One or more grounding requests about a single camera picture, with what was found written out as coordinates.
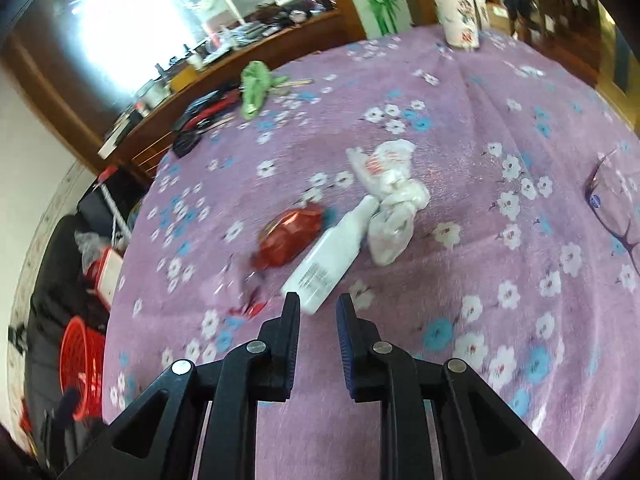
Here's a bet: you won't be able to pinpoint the red foil wrapper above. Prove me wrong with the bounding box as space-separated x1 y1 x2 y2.
251 203 326 274

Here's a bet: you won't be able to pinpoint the thin-framed eyeglasses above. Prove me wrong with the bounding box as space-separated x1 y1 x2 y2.
585 144 640 257

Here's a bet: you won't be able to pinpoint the black sofa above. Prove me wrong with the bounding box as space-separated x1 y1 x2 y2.
24 175 151 463

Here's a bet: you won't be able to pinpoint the small black case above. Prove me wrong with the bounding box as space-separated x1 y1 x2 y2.
172 130 202 159

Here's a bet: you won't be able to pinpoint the small white printed can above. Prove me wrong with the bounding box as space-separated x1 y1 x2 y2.
472 0 492 32

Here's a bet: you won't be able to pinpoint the wooden stick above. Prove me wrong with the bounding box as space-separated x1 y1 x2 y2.
272 78 314 93

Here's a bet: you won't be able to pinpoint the wooden framed window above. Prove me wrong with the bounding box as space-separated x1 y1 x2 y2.
0 0 367 173

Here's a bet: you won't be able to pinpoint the dark wooden cabinet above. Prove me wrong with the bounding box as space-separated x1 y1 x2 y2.
525 0 617 87

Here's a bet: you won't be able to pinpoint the purple floral tablecloth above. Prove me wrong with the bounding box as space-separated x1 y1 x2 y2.
102 22 640 480

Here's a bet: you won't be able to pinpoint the cardboard box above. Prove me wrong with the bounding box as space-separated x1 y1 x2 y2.
485 2 516 37

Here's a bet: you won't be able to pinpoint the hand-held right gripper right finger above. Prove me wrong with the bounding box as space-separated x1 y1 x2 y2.
336 294 576 480

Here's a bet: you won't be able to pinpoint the clear plastic bag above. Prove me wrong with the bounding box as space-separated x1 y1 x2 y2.
75 230 109 267

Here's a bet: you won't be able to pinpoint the white pole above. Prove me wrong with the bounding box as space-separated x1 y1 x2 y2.
99 179 132 252

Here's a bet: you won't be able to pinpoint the red plastic basket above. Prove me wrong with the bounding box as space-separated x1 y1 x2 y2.
59 316 107 421

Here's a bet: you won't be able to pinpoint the metal pot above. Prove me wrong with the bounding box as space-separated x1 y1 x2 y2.
137 80 171 109

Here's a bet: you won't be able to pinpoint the red and white crate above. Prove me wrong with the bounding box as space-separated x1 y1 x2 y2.
83 247 125 307

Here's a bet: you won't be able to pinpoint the yellow container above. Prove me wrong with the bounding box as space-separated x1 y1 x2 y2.
170 66 202 92

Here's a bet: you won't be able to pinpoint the dark red wrapper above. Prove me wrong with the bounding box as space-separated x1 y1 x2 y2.
227 260 269 317

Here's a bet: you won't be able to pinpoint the white plastic bottle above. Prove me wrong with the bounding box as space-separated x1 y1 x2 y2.
281 195 381 316

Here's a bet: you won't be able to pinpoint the white floral lidded cup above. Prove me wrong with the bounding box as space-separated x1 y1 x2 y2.
423 0 482 51

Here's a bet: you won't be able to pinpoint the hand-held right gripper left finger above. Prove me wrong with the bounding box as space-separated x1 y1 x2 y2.
57 292 301 480

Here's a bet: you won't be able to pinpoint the green cloth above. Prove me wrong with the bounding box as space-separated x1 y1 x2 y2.
240 61 292 121

